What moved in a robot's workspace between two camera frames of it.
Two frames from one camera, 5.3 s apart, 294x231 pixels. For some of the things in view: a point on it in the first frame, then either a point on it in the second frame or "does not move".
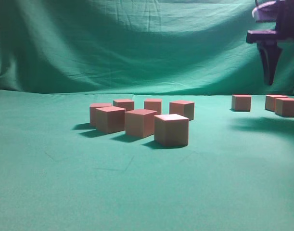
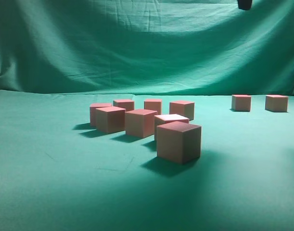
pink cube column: (287, 107) -> (179, 142)
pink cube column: (140, 122) does not move
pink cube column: (128, 105) does not move
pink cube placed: (93, 107) does not move
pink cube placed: (153, 104) does not move
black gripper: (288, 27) -> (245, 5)
